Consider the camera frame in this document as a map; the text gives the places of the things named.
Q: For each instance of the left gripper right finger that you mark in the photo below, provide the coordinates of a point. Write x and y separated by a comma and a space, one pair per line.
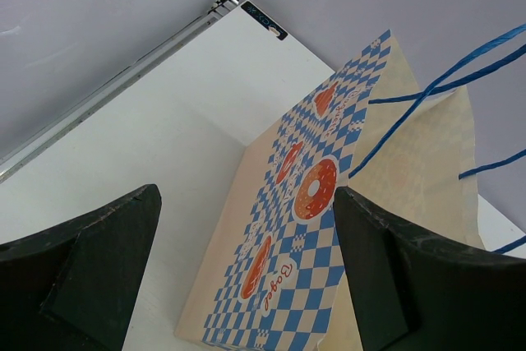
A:
413, 289

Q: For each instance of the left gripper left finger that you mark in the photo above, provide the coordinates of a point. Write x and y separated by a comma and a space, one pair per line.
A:
74, 286

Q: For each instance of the blue checkered paper bag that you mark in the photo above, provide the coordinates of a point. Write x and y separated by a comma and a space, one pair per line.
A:
273, 275

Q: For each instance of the left blue corner label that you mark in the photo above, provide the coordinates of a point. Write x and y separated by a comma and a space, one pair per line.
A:
259, 16

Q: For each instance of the aluminium frame rail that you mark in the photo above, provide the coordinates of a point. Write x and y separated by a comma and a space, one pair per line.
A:
61, 126

